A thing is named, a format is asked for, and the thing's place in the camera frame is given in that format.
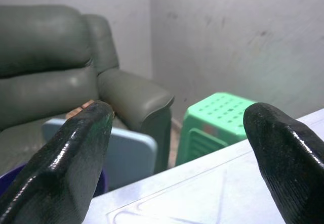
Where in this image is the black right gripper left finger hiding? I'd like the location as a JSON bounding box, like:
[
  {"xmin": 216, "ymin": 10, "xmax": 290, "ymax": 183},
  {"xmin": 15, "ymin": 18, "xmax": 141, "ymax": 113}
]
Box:
[{"xmin": 0, "ymin": 100, "xmax": 114, "ymax": 224}]

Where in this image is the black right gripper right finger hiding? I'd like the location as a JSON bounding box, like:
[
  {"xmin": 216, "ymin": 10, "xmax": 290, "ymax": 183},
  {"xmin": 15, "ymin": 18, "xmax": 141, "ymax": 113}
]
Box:
[{"xmin": 242, "ymin": 102, "xmax": 324, "ymax": 224}]

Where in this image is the dark blue plastic bin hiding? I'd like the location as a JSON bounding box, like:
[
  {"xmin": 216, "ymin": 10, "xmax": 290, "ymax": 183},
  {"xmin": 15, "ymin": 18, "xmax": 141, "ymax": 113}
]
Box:
[{"xmin": 0, "ymin": 162, "xmax": 110, "ymax": 198}]

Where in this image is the light blue plastic board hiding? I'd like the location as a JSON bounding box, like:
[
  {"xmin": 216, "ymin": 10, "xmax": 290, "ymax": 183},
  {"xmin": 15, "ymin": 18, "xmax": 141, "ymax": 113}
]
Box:
[{"xmin": 42, "ymin": 118, "xmax": 158, "ymax": 191}]

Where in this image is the green plastic stool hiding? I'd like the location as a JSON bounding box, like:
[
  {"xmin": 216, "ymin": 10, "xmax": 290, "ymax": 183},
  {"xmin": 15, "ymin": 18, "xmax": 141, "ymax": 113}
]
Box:
[{"xmin": 175, "ymin": 92, "xmax": 259, "ymax": 166}]

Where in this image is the grey-green leather armchair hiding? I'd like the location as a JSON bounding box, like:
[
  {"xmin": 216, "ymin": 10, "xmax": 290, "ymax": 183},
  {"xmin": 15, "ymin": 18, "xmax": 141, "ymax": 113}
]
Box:
[{"xmin": 0, "ymin": 5, "xmax": 175, "ymax": 176}]

